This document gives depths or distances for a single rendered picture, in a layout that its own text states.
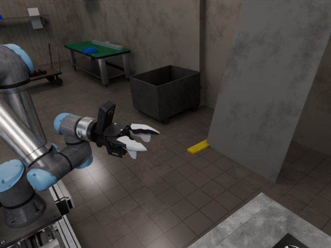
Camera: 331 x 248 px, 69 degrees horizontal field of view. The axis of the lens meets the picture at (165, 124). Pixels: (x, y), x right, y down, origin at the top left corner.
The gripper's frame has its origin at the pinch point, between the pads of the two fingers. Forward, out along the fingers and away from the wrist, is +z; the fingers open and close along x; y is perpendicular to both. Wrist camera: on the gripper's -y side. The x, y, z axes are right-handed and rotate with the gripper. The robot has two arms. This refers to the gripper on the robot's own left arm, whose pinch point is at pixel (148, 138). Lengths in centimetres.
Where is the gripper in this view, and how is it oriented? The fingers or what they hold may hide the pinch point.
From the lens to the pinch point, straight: 66.4
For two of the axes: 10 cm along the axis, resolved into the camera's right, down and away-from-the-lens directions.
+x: -4.5, 5.6, -6.9
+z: 8.9, 1.7, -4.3
